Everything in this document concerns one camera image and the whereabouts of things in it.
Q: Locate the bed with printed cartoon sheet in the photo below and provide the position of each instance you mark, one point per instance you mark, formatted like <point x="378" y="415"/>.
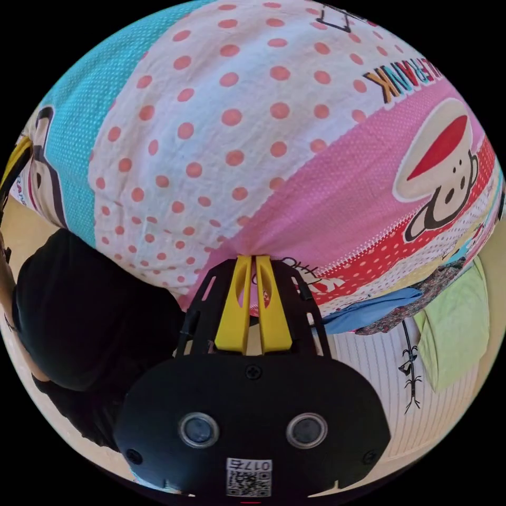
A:
<point x="237" y="158"/>

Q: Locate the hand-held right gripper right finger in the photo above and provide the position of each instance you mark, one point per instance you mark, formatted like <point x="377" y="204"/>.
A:
<point x="274" y="324"/>

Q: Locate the person's body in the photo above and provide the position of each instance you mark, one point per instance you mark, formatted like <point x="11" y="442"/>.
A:
<point x="91" y="308"/>

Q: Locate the pile of clothes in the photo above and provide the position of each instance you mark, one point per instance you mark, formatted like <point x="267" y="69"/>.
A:
<point x="450" y="316"/>

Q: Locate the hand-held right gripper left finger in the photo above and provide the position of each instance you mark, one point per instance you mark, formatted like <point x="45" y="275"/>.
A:
<point x="233" y="316"/>

